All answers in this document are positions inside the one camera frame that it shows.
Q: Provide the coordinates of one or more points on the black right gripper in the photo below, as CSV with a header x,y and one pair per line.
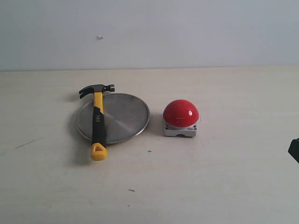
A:
x,y
294,149

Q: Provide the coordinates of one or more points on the yellow black claw hammer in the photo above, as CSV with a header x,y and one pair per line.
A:
x,y
99,133

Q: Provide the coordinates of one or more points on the red dome push button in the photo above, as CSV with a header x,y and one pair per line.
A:
x,y
180,119

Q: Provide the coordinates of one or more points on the round steel plate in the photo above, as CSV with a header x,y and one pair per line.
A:
x,y
125,115

